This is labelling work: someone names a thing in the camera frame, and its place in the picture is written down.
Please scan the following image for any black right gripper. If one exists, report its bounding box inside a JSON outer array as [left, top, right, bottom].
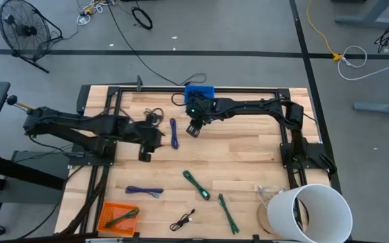
[[184, 94, 217, 138]]

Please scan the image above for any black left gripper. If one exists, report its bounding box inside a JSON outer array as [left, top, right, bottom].
[[126, 113, 165, 163]]

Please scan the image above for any purple braided cable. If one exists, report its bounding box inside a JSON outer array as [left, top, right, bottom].
[[169, 117, 180, 150], [124, 185, 165, 198]]

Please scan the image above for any thin black USB cable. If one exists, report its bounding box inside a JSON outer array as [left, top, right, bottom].
[[142, 107, 165, 126]]

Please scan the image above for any dark green braided cable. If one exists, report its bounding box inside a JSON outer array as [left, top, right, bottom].
[[182, 169, 211, 201]]

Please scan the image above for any black cable silver USB plug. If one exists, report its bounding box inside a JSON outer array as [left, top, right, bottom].
[[169, 208, 197, 232]]

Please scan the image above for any orange plastic basket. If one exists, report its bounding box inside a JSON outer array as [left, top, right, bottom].
[[97, 201, 140, 238]]

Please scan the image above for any blue plastic basket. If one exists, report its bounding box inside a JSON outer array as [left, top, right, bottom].
[[184, 84, 215, 102]]

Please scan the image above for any brown tape roll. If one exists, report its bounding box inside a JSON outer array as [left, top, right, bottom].
[[256, 202, 276, 237]]

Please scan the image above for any white plastic cylinder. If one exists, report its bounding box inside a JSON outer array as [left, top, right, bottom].
[[266, 183, 354, 243]]

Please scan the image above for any gray desk base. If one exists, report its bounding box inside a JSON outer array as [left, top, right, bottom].
[[0, 150, 72, 205]]

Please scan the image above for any black knob yellow stick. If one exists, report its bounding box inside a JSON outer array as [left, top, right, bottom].
[[5, 94, 36, 112]]

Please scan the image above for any black floor fan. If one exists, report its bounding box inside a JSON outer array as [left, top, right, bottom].
[[0, 0, 63, 74]]

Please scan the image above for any gray desk foot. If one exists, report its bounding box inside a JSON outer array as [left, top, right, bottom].
[[353, 100, 389, 117]]

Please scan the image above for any gray desk leg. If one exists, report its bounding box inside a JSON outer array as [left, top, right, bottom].
[[331, 0, 389, 30]]

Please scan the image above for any gray cable loop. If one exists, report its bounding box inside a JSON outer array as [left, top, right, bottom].
[[180, 72, 208, 87]]

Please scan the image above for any black aluminium table frame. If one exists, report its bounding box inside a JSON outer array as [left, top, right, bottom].
[[93, 86, 309, 237]]

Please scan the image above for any black table corner bracket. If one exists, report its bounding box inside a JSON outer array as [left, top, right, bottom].
[[76, 84, 92, 117]]

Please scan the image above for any black cable bundle sleeve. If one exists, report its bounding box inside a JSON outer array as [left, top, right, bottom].
[[59, 165, 111, 237]]

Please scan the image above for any long black floor cable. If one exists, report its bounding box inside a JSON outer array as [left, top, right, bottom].
[[106, 0, 182, 87]]

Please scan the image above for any clear thin cable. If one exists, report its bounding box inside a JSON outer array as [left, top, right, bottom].
[[255, 184, 286, 210]]

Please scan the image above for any coiled black floor cable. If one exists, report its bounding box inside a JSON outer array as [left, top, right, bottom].
[[130, 5, 154, 30]]

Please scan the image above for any yellow extension cable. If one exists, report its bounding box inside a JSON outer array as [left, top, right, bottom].
[[306, 0, 344, 63]]

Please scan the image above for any white and yellow cable bundle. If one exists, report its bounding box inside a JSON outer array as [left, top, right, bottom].
[[76, 0, 118, 26]]

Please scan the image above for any white floor cable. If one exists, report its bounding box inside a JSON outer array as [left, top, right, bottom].
[[336, 45, 389, 82]]

